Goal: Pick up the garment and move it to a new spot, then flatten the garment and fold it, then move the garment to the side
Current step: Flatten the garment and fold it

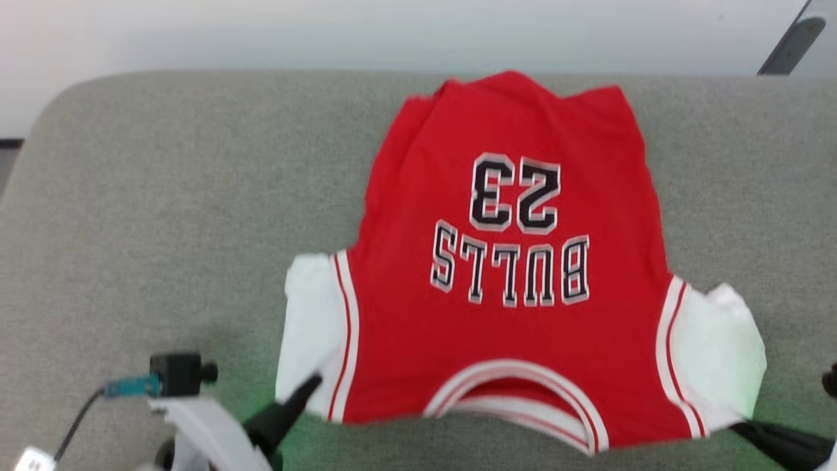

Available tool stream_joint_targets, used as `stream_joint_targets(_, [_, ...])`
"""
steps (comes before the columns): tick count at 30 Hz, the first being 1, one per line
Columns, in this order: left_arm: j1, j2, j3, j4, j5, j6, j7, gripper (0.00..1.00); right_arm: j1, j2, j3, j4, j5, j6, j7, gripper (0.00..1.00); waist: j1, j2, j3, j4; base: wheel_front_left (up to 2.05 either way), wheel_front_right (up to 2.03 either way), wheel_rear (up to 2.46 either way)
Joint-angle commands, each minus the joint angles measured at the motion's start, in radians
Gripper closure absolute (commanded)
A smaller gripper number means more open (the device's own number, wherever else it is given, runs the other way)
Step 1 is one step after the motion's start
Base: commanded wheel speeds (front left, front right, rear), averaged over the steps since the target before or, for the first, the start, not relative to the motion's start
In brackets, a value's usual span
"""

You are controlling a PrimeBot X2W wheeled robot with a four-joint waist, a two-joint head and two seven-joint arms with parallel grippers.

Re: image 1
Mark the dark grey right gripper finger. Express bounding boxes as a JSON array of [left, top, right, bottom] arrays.
[[729, 421, 835, 471]]

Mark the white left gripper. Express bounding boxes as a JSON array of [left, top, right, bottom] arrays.
[[148, 374, 323, 471]]

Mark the red basketball jersey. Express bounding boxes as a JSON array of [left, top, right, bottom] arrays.
[[275, 71, 767, 457]]

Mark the grey metal bar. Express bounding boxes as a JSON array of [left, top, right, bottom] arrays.
[[759, 0, 828, 76]]

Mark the black cable with teal plug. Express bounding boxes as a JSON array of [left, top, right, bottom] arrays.
[[52, 373, 162, 462]]

